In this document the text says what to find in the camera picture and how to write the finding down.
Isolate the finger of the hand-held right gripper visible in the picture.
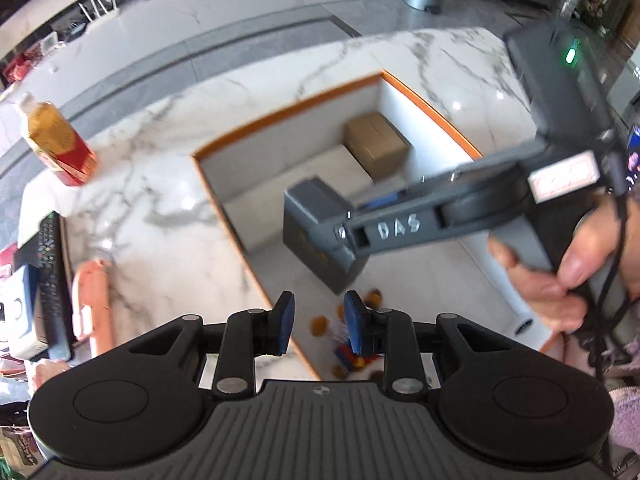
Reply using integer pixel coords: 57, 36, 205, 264
357, 197, 402, 211
332, 210, 375, 263

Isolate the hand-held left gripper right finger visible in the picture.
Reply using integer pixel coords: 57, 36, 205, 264
343, 290, 521, 395

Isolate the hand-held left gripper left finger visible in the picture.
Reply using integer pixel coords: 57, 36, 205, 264
117, 291, 296, 395

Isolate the dark grey box gold print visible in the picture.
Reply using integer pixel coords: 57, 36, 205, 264
282, 175, 358, 295

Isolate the white storage box orange rim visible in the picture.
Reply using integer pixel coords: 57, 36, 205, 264
192, 71, 566, 381

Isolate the person's right forearm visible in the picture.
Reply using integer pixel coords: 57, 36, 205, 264
605, 350, 640, 463

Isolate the person's right hand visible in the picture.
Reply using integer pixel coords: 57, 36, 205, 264
487, 194, 626, 333

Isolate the small cardboard box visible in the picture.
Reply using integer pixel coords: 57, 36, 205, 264
344, 112, 413, 181

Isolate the white foam insert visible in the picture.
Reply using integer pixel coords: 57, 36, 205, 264
222, 144, 373, 256

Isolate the salmon pink plastic holder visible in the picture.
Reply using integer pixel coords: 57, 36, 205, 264
71, 258, 113, 356

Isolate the black remote control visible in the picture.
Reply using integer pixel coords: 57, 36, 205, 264
35, 212, 76, 358

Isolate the white and blue box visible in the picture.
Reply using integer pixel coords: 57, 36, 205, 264
0, 265, 51, 361

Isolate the white marble console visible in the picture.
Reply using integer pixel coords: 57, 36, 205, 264
0, 0, 411, 106

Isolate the tea bottle red label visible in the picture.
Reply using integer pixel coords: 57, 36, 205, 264
14, 92, 98, 188

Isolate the printed snack packet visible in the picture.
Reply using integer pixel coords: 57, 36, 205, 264
0, 425, 42, 477

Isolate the white router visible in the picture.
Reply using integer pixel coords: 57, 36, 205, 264
77, 0, 120, 23

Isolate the black wrist strap cord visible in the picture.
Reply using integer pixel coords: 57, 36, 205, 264
587, 150, 633, 378

